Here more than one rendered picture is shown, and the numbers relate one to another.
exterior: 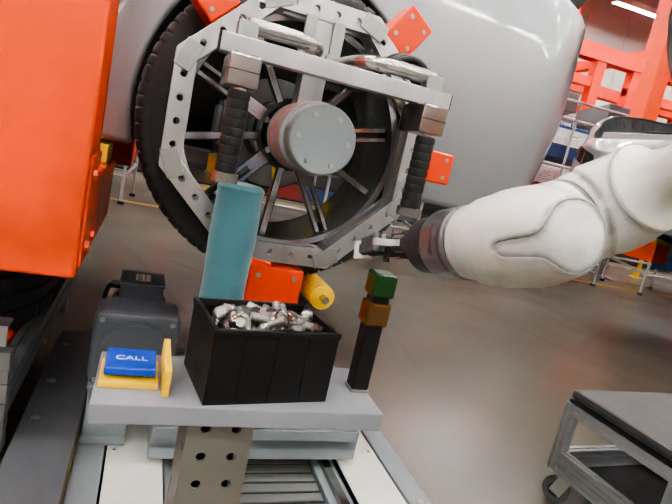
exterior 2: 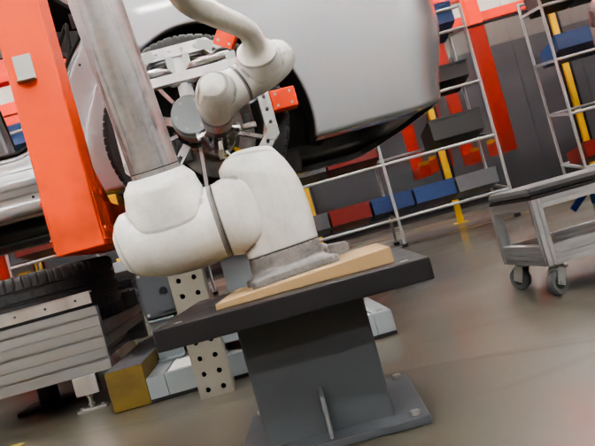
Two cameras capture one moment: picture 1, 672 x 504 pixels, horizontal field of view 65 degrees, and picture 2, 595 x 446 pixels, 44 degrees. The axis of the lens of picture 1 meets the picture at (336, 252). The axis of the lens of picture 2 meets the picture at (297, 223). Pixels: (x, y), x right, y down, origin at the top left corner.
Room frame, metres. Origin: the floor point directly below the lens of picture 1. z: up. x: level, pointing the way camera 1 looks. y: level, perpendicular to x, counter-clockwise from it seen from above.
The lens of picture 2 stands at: (-1.20, -0.86, 0.41)
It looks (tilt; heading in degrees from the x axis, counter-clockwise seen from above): 0 degrees down; 17
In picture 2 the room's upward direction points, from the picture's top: 15 degrees counter-clockwise
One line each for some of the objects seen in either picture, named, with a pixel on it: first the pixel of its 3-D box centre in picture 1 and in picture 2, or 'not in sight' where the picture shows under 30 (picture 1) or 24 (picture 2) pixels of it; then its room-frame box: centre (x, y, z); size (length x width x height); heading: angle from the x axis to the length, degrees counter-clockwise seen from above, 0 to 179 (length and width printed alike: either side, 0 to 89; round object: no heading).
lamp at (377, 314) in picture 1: (374, 312); not in sight; (0.86, -0.08, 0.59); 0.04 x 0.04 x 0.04; 21
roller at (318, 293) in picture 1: (308, 282); not in sight; (1.28, 0.05, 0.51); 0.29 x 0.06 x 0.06; 21
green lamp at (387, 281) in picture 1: (381, 283); not in sight; (0.86, -0.08, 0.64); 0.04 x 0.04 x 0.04; 21
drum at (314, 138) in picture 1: (308, 138); (193, 119); (1.08, 0.10, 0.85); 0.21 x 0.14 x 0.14; 21
